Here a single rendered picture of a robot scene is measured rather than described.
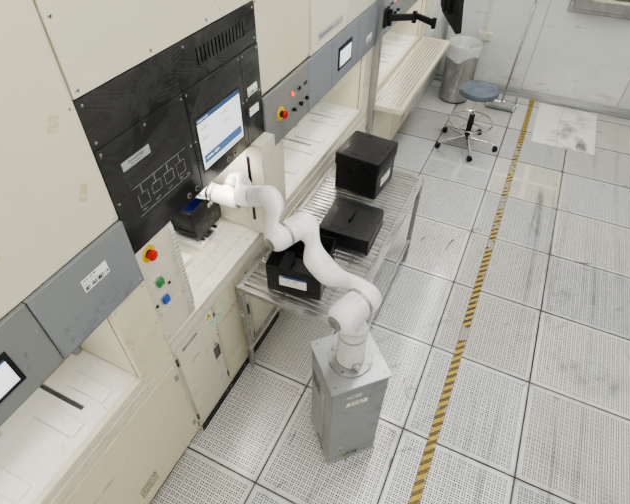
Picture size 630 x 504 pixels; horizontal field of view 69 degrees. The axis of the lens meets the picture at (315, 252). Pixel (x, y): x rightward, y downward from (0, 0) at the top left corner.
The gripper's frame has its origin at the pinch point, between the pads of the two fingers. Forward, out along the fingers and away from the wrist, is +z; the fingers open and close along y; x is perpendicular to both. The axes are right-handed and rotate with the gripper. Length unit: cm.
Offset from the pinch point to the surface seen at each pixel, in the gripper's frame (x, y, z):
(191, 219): -11.1, -10.5, -10.0
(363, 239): -32, 34, -81
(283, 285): -37, -8, -57
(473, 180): -118, 238, -120
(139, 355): -21, -75, -30
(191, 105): 55, -19, -30
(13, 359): 25, -108, -31
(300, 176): -32, 68, -28
